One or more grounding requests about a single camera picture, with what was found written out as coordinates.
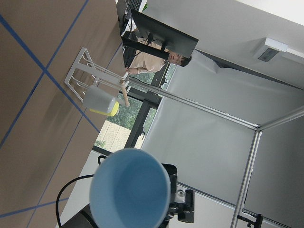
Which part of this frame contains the seated person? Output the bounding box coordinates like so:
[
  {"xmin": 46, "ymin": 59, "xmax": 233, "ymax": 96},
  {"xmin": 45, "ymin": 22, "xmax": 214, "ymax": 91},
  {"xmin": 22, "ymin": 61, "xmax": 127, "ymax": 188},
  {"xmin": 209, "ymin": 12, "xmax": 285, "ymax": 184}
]
[{"xmin": 125, "ymin": 51, "xmax": 192, "ymax": 75}]

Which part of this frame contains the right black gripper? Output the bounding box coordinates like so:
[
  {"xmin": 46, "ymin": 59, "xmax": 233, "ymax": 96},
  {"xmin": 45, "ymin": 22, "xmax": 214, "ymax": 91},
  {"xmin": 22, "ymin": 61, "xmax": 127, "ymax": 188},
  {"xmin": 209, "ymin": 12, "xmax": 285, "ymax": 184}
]
[{"xmin": 163, "ymin": 164, "xmax": 194, "ymax": 228}]

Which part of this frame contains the blue cup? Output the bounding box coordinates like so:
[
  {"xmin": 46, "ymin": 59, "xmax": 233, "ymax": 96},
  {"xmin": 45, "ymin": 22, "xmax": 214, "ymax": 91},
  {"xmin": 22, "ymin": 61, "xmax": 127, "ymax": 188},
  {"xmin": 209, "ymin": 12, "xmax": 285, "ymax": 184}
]
[{"xmin": 89, "ymin": 148, "xmax": 171, "ymax": 228}]

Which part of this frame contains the yellow plastic cup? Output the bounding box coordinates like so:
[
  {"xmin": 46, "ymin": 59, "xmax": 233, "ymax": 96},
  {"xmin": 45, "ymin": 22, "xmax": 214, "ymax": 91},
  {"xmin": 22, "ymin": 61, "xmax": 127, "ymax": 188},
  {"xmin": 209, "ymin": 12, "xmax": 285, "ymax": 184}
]
[{"xmin": 89, "ymin": 102, "xmax": 119, "ymax": 117}]

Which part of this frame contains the white plastic cup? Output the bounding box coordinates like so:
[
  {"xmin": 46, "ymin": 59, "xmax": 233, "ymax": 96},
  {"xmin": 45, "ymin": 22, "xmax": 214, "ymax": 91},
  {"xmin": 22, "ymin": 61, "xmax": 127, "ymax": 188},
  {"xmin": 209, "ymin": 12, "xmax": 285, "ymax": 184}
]
[{"xmin": 83, "ymin": 85, "xmax": 116, "ymax": 112}]

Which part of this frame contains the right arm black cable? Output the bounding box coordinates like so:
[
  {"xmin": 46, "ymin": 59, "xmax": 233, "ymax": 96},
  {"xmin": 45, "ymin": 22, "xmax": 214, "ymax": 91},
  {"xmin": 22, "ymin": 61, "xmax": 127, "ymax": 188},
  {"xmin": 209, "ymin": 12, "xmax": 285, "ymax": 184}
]
[{"xmin": 56, "ymin": 155, "xmax": 112, "ymax": 228}]

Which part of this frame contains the white wire cup rack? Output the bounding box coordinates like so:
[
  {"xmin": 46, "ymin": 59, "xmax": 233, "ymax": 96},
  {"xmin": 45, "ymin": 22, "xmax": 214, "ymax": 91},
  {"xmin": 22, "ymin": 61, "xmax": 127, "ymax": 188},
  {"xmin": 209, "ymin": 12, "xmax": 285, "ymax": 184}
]
[{"xmin": 64, "ymin": 47, "xmax": 130, "ymax": 107}]

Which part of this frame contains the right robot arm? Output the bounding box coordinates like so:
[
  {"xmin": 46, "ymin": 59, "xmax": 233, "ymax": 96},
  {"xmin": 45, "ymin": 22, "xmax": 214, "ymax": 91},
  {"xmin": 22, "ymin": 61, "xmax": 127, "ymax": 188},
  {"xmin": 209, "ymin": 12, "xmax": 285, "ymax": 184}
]
[{"xmin": 60, "ymin": 164, "xmax": 195, "ymax": 228}]

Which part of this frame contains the black monitor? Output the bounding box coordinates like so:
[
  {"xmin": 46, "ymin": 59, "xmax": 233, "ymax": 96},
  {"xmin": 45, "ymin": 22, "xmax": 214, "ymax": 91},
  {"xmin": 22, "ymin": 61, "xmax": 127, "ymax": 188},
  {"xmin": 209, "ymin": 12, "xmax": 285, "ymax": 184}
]
[{"xmin": 122, "ymin": 10, "xmax": 198, "ymax": 60}]

